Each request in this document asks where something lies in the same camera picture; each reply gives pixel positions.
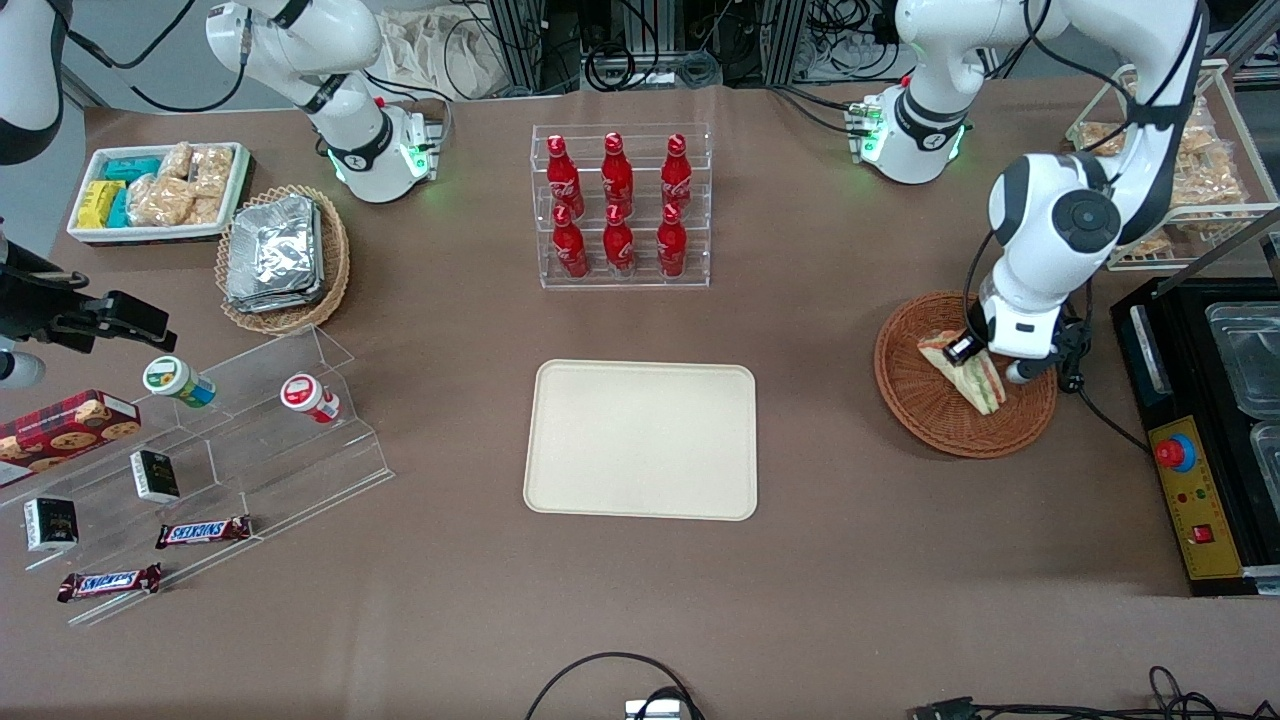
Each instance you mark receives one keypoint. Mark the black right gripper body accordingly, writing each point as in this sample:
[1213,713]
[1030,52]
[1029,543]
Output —
[30,308]

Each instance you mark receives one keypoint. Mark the triangular sandwich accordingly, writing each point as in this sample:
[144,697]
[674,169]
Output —
[985,390]

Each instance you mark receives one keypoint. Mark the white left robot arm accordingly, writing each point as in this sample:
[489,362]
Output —
[1050,215]

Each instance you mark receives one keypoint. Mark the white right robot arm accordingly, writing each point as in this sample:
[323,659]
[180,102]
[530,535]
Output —
[350,140]

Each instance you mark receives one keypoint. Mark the round brown wicker basket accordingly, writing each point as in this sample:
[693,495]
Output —
[930,420]

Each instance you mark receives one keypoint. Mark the oval tan wicker basket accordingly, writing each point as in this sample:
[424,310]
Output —
[335,270]

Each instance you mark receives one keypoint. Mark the cream rectangular tray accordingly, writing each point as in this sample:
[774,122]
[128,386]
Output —
[640,440]

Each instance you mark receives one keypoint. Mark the green lid yogurt cup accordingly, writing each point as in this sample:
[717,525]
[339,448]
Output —
[175,380]

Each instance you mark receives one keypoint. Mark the white rectangular snack bin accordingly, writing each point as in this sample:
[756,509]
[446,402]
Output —
[90,233]

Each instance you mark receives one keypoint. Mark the yellow snack packet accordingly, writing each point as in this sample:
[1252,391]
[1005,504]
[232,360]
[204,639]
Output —
[98,203]

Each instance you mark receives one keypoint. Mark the teal snack packet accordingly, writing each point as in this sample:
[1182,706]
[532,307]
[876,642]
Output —
[120,208]
[132,168]

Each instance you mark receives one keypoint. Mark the rice cracker snack bag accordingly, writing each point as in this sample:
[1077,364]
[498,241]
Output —
[176,160]
[1208,145]
[1148,245]
[1102,136]
[160,200]
[213,170]
[1212,187]
[205,210]

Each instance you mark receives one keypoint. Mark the silver foil pouch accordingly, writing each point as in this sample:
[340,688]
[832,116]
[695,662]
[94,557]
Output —
[272,245]
[265,304]

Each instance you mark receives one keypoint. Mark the red cookie box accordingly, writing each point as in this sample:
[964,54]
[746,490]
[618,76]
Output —
[60,435]

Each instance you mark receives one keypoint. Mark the small black box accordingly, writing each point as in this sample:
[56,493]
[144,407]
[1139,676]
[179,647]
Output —
[50,524]
[155,477]

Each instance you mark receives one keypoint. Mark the red lid yogurt cup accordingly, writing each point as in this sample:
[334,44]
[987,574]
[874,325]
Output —
[305,395]

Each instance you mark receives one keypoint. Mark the clear acrylic stepped shelf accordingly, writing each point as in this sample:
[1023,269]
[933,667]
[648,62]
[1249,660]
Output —
[270,470]

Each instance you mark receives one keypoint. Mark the brown snickers bar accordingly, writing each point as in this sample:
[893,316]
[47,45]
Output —
[108,583]
[203,532]

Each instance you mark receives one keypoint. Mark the brown table cover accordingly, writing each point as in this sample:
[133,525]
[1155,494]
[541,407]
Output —
[850,580]

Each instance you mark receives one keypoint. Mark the large clear plastic container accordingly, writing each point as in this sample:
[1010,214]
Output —
[1250,360]

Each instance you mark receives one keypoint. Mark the black machine with yellow panel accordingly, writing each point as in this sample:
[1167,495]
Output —
[1200,500]

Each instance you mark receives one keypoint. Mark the red cola bottle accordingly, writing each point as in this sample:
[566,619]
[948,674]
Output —
[570,250]
[617,175]
[676,178]
[671,248]
[618,248]
[563,180]

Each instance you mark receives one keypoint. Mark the small clear plastic container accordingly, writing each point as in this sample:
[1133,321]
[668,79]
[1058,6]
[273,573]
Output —
[1268,455]

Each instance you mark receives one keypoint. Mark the clear acrylic bottle rack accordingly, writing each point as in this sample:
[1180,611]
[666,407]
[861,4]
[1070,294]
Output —
[640,283]

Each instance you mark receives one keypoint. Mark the cream cloth bag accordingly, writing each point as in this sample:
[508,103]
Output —
[440,55]

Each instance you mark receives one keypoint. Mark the small silver device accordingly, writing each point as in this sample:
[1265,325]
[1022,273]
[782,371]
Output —
[655,711]

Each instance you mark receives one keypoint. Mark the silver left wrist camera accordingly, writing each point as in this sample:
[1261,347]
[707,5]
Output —
[1028,372]

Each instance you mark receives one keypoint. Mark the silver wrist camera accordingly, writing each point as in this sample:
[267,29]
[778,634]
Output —
[18,370]
[1028,372]

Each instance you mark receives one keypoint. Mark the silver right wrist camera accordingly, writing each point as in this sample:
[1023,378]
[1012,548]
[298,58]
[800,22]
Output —
[18,370]

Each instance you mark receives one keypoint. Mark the aluminium frame profile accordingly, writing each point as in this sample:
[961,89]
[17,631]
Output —
[530,45]
[785,40]

